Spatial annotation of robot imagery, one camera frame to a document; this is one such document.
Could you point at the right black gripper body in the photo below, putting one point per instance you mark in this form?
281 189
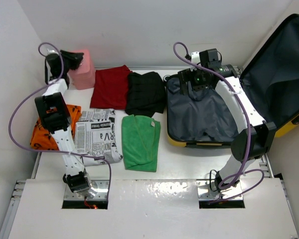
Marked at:
196 77

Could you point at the dark red cloth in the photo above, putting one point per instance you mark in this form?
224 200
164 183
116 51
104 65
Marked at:
111 88

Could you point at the pink box with handle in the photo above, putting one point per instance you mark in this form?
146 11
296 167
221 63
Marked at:
83 77

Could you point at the yellow suitcase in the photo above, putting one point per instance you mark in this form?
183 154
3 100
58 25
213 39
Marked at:
270 81

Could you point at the metal base plate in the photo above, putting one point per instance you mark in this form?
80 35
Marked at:
206 191
97 192

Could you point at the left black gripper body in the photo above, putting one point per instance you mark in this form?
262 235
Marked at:
70 62

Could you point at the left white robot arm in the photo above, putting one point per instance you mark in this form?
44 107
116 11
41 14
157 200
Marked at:
55 117

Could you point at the green microfiber towel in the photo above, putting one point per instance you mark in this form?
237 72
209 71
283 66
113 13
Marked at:
140 140

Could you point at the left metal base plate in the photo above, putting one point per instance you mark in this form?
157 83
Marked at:
97 192

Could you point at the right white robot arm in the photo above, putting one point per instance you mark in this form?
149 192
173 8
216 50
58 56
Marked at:
207 103

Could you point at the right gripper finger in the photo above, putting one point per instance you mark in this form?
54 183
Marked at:
197 95
183 87

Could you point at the white front panel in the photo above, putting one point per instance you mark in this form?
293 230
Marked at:
150 209

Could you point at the newspaper print cloth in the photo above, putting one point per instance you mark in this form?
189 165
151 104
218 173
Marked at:
95 136

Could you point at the orange black patterned cloth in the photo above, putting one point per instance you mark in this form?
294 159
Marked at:
41 138

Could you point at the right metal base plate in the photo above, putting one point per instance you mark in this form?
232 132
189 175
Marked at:
206 191

